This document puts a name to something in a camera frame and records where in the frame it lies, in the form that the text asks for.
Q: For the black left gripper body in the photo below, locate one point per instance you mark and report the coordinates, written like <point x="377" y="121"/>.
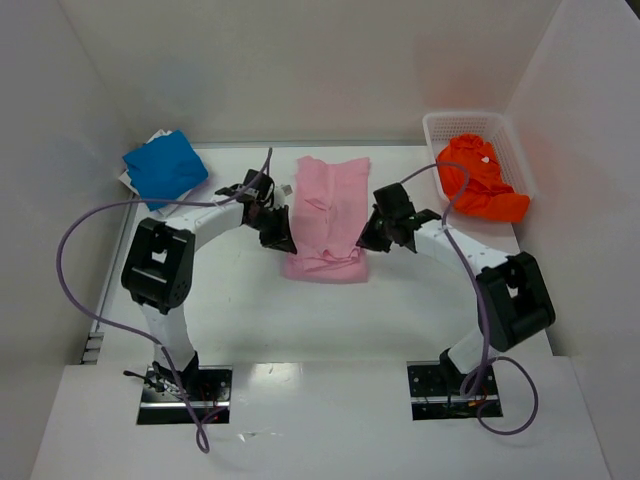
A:
<point x="272" y="226"/>

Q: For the orange crumpled t-shirt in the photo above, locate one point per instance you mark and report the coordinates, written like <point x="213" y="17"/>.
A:
<point x="486" y="196"/>

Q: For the white folded t-shirt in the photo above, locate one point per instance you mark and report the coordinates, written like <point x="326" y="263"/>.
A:
<point x="125" y="179"/>

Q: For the pink t-shirt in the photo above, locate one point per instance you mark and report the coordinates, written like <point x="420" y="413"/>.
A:
<point x="330" y="210"/>

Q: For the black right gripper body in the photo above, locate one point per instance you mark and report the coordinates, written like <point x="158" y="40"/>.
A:
<point x="382" y="230"/>

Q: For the white perforated plastic basket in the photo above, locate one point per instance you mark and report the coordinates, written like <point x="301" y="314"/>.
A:
<point x="440" y="127"/>

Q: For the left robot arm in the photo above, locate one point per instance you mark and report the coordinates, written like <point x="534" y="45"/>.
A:
<point x="158" y="270"/>

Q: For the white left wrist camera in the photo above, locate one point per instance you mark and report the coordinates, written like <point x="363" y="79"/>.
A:
<point x="280" y="195"/>

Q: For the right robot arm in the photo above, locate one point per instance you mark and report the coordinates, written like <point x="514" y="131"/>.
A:
<point x="513" y="302"/>

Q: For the blue folded t-shirt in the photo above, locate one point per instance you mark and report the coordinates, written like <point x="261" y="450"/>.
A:
<point x="166" y="167"/>

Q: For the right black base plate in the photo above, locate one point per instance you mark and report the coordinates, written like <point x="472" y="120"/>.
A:
<point x="432" y="399"/>

